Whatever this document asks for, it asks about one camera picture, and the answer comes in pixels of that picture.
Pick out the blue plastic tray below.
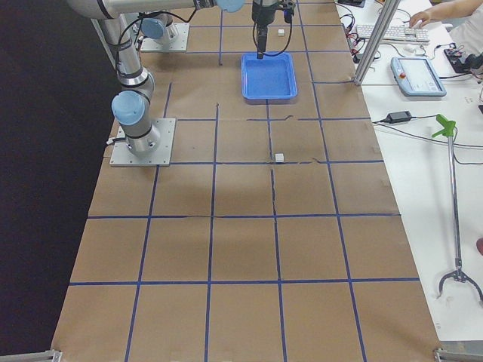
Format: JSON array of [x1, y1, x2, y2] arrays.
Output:
[[241, 53, 298, 100]]

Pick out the person's hand at keyboard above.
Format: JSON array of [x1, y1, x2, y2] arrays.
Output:
[[408, 11, 432, 28]]

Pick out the white keyboard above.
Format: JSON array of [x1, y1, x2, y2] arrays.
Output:
[[355, 25, 430, 44]]

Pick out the teach pendant tablet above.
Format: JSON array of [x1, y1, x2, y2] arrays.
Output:
[[390, 57, 447, 97]]

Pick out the black power adapter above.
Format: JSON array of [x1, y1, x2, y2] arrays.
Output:
[[386, 111, 413, 124]]

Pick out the brown cardboard table cover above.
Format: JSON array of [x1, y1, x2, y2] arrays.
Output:
[[52, 1, 438, 361]]

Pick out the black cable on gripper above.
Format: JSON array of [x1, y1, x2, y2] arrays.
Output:
[[263, 7, 295, 57]]

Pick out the aluminium frame post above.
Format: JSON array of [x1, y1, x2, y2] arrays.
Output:
[[353, 0, 400, 86]]

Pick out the green handled reacher grabber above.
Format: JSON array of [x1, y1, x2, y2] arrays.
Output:
[[432, 114, 482, 305]]

